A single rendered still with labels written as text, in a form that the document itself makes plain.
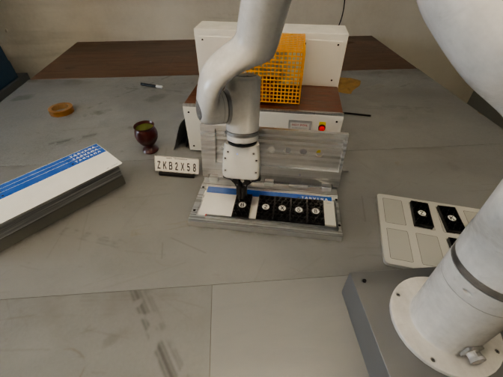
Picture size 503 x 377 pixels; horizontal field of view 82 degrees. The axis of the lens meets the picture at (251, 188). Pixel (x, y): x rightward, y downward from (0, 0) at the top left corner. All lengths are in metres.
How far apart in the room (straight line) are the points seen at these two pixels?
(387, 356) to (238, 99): 0.58
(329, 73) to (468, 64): 0.82
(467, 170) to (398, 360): 0.83
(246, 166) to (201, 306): 0.36
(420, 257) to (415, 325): 0.27
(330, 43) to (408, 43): 1.89
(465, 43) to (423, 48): 2.69
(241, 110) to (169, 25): 1.96
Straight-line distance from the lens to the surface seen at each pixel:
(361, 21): 2.77
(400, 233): 0.92
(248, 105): 0.69
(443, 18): 0.41
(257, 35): 0.60
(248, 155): 0.74
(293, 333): 0.70
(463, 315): 0.58
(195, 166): 1.01
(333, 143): 0.90
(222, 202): 0.89
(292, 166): 0.92
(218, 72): 0.62
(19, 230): 1.02
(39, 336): 0.83
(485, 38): 0.40
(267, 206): 0.86
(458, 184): 1.21
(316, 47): 1.16
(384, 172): 1.14
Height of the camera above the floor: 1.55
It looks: 42 degrees down
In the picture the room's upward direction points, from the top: straight up
